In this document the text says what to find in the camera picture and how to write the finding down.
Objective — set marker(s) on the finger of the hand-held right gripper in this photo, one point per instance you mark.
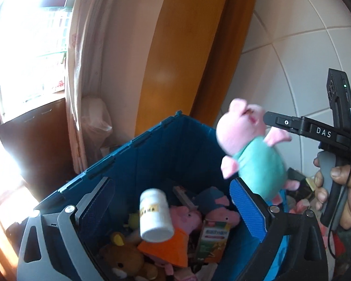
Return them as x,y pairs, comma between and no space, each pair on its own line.
280,122

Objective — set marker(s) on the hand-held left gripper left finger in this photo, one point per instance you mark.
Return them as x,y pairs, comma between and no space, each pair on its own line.
95,206

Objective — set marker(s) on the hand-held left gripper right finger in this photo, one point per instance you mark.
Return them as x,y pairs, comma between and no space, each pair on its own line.
247,207

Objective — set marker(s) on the blue dress pig plush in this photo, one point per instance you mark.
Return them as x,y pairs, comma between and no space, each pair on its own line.
219,205

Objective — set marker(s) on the teal dress pig plush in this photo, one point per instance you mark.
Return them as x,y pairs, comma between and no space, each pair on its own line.
251,155

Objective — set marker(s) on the green and orange medicine box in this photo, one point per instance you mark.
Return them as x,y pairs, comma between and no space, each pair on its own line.
213,238

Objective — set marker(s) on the white pill bottle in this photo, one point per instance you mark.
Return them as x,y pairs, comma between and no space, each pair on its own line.
155,215

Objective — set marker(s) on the orange dress pig plush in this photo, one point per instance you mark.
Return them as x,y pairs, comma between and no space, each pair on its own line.
175,240

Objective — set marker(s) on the blue plastic storage crate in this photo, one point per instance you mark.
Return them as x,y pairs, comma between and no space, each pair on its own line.
163,149

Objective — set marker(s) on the person's right hand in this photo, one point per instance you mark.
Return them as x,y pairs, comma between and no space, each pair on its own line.
349,199

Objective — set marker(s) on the yellow toy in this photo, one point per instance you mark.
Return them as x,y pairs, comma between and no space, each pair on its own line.
133,220

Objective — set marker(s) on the black gift box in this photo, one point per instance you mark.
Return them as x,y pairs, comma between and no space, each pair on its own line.
297,180

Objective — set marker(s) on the brown bear plush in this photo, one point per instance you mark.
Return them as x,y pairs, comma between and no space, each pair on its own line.
122,259

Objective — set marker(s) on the clear plastic bag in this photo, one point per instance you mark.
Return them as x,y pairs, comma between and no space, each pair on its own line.
95,120

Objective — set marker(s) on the wooden door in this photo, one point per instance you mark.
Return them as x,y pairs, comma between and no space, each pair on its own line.
187,49

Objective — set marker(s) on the pale curtain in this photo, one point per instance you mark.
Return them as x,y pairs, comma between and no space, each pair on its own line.
86,64

